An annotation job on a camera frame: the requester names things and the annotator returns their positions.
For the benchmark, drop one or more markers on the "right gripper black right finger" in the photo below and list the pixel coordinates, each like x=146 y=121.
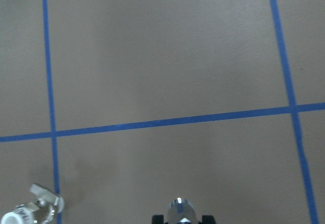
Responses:
x=208 y=219

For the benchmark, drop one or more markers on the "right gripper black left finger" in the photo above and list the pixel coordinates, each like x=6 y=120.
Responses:
x=157 y=219

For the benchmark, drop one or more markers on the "white PPR valve with handle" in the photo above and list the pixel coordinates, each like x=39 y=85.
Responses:
x=43 y=209

